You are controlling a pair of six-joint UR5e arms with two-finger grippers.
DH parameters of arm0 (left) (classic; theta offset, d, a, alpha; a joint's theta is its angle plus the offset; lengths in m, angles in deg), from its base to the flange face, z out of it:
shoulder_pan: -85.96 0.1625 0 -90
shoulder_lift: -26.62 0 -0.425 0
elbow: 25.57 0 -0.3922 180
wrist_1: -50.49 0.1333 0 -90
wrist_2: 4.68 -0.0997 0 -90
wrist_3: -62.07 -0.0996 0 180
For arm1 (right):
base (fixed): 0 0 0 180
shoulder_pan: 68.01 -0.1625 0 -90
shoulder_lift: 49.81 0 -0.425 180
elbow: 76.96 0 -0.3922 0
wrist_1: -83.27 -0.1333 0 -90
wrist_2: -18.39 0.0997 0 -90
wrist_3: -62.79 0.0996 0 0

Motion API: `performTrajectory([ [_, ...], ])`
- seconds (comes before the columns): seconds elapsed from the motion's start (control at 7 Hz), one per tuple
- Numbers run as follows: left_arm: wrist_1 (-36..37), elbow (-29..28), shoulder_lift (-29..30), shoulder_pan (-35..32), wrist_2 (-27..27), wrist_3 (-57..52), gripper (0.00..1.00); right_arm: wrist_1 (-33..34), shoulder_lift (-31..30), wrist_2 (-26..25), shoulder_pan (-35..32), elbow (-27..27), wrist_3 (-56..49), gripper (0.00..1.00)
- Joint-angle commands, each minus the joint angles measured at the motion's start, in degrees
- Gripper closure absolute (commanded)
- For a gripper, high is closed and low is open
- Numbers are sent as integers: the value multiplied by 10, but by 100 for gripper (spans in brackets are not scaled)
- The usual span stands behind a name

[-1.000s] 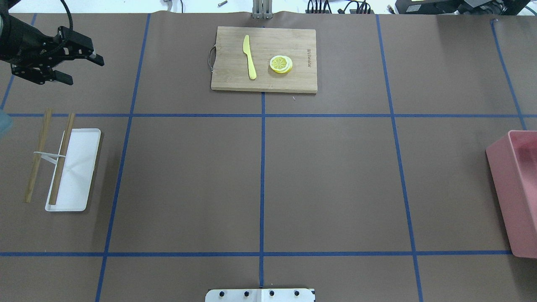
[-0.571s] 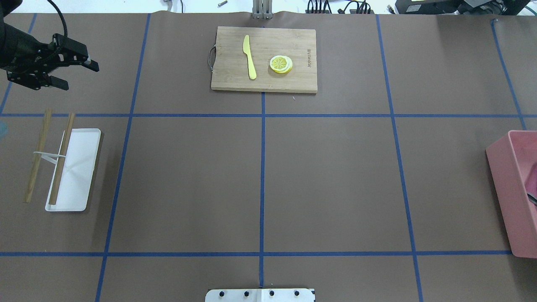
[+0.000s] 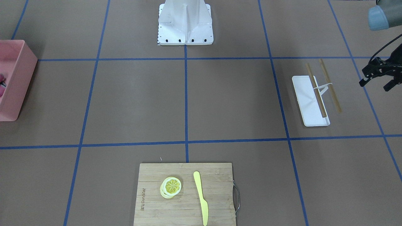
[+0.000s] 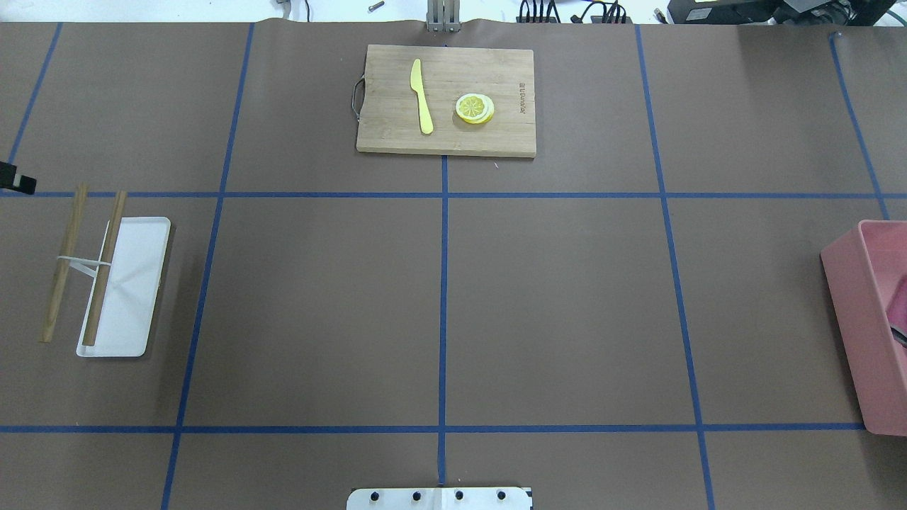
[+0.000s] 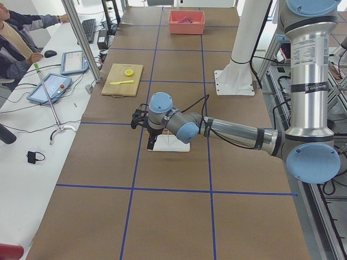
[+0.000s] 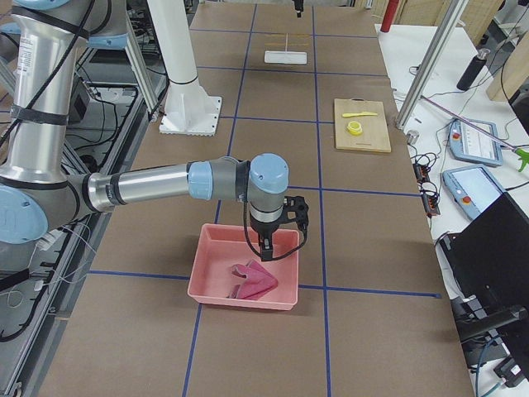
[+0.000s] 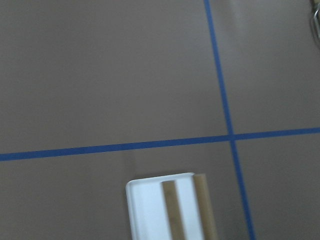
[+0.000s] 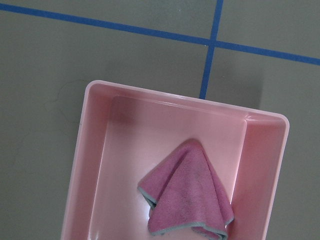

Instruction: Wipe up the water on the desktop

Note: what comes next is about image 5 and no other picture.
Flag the yellow plastic knife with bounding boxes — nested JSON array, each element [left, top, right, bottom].
[[109, 80, 134, 86]]

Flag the upper blue teach pendant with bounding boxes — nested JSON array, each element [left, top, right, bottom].
[[60, 51, 89, 75]]

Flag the bamboo cutting board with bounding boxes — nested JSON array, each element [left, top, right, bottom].
[[101, 63, 143, 97]]

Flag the small black strap buckle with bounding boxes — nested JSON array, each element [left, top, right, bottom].
[[27, 151, 46, 164]]

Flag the pink plastic bin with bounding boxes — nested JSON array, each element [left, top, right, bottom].
[[169, 10, 205, 35]]

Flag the white pedestal column base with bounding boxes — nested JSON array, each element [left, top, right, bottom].
[[214, 0, 272, 96]]

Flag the black power adapter box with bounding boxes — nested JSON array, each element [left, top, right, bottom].
[[97, 29, 108, 50]]

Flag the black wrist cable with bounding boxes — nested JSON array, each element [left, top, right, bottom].
[[181, 94, 211, 114]]

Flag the yellow lemon slices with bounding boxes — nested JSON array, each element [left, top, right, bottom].
[[124, 69, 134, 76]]

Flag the reacher grabber stick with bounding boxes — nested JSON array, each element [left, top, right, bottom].
[[34, 63, 77, 145]]

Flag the red bottle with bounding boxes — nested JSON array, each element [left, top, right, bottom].
[[0, 243, 24, 260]]

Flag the seated person in cap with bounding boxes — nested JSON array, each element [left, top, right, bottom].
[[1, 3, 69, 80]]

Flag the aluminium frame post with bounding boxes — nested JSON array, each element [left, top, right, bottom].
[[61, 0, 101, 83]]

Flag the black bottle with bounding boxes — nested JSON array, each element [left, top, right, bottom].
[[0, 125, 17, 144]]

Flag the lower blue teach pendant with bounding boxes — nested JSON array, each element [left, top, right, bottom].
[[27, 73, 72, 104]]

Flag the blue teach pendant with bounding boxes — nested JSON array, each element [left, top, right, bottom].
[[60, 51, 89, 75], [27, 73, 72, 104]]

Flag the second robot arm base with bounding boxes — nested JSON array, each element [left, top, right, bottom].
[[147, 0, 342, 185]]

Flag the white rectangular tray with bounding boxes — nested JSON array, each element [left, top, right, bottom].
[[150, 134, 190, 152]]

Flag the black computer mouse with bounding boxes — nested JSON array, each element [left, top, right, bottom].
[[44, 50, 57, 58]]

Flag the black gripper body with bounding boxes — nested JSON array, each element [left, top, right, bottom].
[[146, 123, 164, 136]]

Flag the black keyboard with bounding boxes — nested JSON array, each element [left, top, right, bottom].
[[81, 19, 96, 43]]

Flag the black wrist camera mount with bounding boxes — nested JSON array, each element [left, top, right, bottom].
[[131, 109, 148, 129]]

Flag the pink microfiber cloth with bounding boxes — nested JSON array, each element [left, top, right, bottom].
[[177, 16, 192, 24]]

